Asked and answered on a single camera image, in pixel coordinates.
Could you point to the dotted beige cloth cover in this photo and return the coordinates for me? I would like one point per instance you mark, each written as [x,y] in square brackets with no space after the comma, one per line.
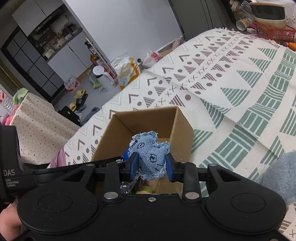
[42,131]

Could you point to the yellow slippers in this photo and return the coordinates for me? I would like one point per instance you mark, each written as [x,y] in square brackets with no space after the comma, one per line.
[80,99]

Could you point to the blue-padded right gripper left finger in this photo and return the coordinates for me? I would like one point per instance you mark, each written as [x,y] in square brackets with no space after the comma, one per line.
[120,178]

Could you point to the white red plastic bag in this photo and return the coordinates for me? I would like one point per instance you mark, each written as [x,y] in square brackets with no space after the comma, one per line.
[151,58]

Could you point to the yellow white bag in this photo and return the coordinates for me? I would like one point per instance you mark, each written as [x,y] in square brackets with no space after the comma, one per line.
[126,69]

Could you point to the pink cloth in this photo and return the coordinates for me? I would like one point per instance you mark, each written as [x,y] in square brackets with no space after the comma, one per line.
[59,160]

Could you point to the patterned white green blanket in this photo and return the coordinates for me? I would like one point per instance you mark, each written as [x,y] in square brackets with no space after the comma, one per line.
[237,92]

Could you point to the red plastic basket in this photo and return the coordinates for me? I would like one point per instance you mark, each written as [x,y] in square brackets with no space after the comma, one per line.
[286,34]

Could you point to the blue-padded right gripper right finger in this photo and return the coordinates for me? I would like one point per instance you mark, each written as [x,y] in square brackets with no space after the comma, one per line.
[185,173]

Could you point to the white kettle jug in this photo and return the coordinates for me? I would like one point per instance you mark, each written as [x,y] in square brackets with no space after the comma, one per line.
[104,78]

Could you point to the black folded panel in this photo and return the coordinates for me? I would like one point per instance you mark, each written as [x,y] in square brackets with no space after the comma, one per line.
[197,16]

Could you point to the dark grey cabinet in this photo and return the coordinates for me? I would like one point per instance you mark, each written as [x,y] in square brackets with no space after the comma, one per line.
[32,65]

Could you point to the light blue denim plush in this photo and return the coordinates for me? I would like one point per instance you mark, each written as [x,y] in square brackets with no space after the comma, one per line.
[152,161]

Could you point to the fluffy grey-blue plush ball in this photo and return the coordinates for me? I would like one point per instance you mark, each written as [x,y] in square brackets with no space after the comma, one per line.
[280,177]

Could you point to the dark bowl with cream rim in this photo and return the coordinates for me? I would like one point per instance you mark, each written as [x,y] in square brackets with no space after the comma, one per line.
[271,15]

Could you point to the person's left hand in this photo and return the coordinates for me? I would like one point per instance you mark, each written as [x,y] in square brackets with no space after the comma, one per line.
[11,226]

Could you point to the open cardboard box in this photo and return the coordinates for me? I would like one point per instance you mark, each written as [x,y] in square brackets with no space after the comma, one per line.
[171,126]

